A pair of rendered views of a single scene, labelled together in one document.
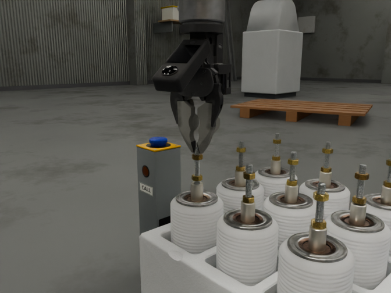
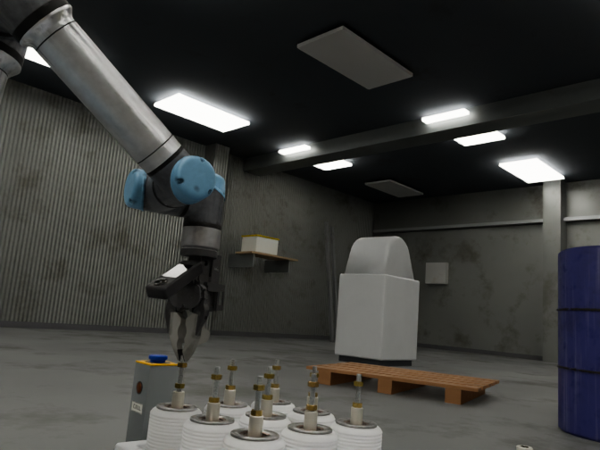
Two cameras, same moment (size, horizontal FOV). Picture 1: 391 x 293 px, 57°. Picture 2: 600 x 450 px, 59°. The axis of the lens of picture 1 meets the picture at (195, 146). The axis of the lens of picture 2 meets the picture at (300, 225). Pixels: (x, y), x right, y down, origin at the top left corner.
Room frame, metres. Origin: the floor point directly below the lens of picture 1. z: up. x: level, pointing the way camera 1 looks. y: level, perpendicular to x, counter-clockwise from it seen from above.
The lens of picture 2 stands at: (-0.43, -0.20, 0.44)
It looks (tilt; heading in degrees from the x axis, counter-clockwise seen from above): 10 degrees up; 0
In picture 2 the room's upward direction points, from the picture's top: 5 degrees clockwise
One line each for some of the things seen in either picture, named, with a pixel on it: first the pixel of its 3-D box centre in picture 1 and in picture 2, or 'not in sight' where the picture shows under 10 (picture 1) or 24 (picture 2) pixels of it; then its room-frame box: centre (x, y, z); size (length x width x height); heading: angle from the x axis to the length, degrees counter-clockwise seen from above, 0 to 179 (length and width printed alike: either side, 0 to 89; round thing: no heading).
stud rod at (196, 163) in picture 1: (196, 167); (180, 376); (0.61, 0.00, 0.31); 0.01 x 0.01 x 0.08
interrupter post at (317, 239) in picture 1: (317, 238); (255, 426); (0.44, -0.16, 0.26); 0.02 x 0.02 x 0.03
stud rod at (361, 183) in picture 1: (360, 188); (312, 396); (0.51, -0.25, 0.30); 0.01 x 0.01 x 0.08
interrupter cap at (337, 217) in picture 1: (356, 221); (310, 429); (0.51, -0.25, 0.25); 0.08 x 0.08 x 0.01
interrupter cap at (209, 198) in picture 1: (196, 198); (177, 407); (0.61, 0.00, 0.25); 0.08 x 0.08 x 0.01
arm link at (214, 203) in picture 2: not in sight; (203, 201); (0.62, -0.01, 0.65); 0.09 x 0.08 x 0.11; 125
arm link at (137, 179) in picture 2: not in sight; (160, 191); (0.55, 0.06, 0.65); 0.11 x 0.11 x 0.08; 35
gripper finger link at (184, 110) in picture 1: (192, 124); (183, 335); (0.63, 0.01, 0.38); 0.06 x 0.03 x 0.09; 153
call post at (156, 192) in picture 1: (159, 213); (147, 438); (0.77, 0.08, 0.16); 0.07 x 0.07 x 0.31; 42
